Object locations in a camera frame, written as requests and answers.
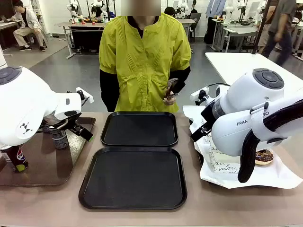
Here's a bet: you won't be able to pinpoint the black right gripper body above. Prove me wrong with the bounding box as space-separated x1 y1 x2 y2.
200 100 219 130

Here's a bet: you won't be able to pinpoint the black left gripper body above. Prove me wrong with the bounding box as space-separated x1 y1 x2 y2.
42 115 82 131

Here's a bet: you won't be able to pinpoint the black white patterned drink can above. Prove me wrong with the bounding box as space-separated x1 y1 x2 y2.
52 129 70 150

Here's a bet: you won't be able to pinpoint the dark patterned serving tongs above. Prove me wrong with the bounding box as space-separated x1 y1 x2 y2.
165 78 180 100

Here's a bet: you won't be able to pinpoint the person's left forearm black sleeve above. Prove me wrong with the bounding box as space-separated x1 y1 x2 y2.
169 66 191 96

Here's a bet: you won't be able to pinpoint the person's right forearm black sleeve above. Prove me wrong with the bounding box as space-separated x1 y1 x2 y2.
99 69 119 113

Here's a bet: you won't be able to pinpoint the person's left hand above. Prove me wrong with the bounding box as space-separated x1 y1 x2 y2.
163 93 177 106

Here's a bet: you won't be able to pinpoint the white table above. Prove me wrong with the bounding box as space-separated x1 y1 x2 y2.
205 52 303 95

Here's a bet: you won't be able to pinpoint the black Pepsi can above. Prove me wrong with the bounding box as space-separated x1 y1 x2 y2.
6 145 29 174

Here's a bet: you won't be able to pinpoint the chocolate sprinkled donut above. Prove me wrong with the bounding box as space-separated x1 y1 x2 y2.
254 149 275 166

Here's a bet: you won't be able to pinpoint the white paper sheet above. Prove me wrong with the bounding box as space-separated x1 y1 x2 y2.
182 105 303 190

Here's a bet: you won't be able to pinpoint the black cabinet under table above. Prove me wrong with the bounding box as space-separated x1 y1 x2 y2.
70 26 106 54

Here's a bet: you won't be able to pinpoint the person in yellow-green blouse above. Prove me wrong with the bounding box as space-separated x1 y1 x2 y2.
98 0 192 113

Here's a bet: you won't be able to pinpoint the grey background table with toys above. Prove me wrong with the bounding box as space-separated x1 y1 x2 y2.
54 21 112 60

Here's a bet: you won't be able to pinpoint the grey background laptop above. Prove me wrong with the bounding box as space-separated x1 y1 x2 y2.
189 12 202 24

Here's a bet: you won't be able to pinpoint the black stand pole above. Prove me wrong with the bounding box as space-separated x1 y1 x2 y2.
251 0 272 55

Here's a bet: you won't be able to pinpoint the person in blue shirt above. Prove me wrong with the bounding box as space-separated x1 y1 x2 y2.
204 0 227 44

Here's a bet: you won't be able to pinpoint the person in beige shorts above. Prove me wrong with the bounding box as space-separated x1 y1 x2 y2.
257 0 280 54

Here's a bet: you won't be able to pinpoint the seated person in grey jacket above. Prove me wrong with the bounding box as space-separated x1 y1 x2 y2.
11 0 47 52

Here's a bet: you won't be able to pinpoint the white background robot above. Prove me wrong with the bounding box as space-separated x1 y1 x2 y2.
67 0 82 18
90 0 107 18

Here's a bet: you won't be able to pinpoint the person in grey t-shirt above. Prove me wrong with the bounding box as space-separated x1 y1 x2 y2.
261 0 298 67

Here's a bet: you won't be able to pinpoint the person in black Celine shirt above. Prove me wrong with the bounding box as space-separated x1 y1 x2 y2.
292 0 303 24

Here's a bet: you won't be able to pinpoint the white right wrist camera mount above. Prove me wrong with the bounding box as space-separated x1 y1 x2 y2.
190 87 210 106

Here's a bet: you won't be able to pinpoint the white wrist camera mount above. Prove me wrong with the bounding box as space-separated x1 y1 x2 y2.
75 87 94 105
190 87 210 106

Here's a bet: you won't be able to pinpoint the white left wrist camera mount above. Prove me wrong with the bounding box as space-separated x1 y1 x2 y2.
75 87 94 105

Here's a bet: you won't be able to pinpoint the brown plastic handled tray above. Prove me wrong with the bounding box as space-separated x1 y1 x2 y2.
0 117 97 187

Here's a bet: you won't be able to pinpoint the black corrugated cable sleeve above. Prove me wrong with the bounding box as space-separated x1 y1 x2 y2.
237 98 303 184

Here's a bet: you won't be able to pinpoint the white cylindrical pedestal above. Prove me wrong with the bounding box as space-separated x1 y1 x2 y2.
0 44 7 70

